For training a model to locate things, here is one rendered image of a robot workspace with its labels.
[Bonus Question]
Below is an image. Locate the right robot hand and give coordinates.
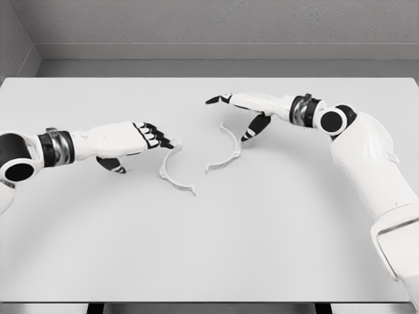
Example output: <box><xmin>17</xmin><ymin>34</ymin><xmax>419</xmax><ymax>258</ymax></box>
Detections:
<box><xmin>205</xmin><ymin>92</ymin><xmax>275</xmax><ymax>142</ymax></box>

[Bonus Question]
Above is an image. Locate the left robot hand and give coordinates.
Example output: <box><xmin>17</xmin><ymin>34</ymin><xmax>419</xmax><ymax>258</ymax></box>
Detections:
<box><xmin>94</xmin><ymin>121</ymin><xmax>175</xmax><ymax>175</ymax></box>

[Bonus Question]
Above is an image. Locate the white pipe clamp half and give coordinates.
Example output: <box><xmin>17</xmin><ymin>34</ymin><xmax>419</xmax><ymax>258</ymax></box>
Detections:
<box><xmin>158</xmin><ymin>138</ymin><xmax>197</xmax><ymax>197</ymax></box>
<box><xmin>204</xmin><ymin>122</ymin><xmax>243</xmax><ymax>175</ymax></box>

